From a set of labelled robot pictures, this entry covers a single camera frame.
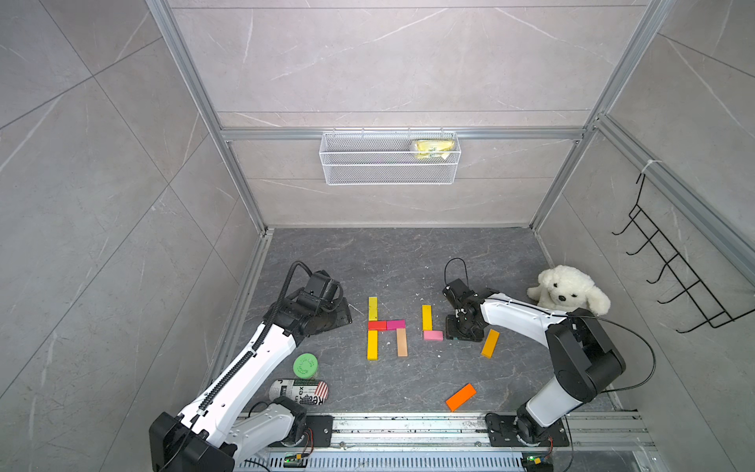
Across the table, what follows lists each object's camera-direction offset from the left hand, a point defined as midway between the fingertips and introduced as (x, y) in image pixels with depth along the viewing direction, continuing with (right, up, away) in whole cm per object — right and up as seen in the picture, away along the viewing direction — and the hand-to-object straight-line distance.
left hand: (344, 309), depth 78 cm
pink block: (+26, -11, +12) cm, 30 cm away
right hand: (+34, -10, +13) cm, 37 cm away
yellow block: (+7, -3, +18) cm, 19 cm away
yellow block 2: (+7, -13, +10) cm, 18 cm away
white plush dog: (+62, +5, +2) cm, 62 cm away
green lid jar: (-11, -16, +2) cm, 20 cm away
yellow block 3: (+25, -6, +15) cm, 29 cm away
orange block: (+32, -24, 0) cm, 40 cm away
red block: (+8, -8, +14) cm, 19 cm away
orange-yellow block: (+44, -13, +11) cm, 47 cm away
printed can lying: (-10, -22, -1) cm, 24 cm away
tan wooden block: (+16, -12, +10) cm, 23 cm away
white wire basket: (+11, +48, +23) cm, 54 cm away
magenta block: (+14, -8, +15) cm, 22 cm away
